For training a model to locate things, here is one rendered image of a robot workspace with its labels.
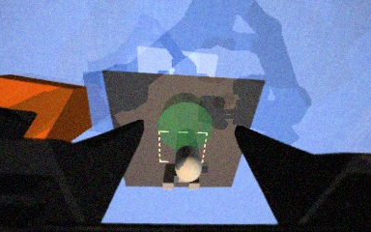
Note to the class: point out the green glass bottle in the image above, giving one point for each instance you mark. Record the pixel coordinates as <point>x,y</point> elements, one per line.
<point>185,125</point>

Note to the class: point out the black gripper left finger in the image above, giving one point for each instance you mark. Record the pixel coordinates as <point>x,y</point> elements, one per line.
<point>88,172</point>

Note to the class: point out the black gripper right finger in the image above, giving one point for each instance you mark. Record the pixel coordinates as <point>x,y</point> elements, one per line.
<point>294,182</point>

